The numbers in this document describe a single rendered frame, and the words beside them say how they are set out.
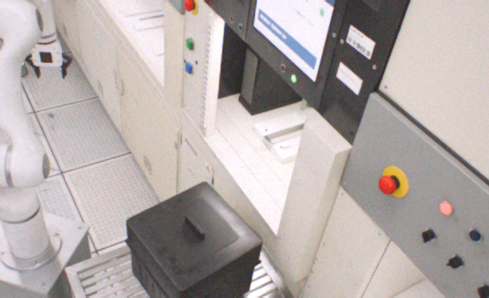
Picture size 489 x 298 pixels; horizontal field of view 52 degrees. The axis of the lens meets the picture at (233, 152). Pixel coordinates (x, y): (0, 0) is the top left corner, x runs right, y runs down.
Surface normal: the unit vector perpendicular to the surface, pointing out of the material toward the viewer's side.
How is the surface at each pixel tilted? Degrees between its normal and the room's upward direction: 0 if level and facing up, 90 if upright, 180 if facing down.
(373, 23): 90
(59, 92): 0
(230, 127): 0
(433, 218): 90
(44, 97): 0
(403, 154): 90
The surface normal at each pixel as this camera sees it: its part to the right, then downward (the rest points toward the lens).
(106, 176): 0.10, -0.73
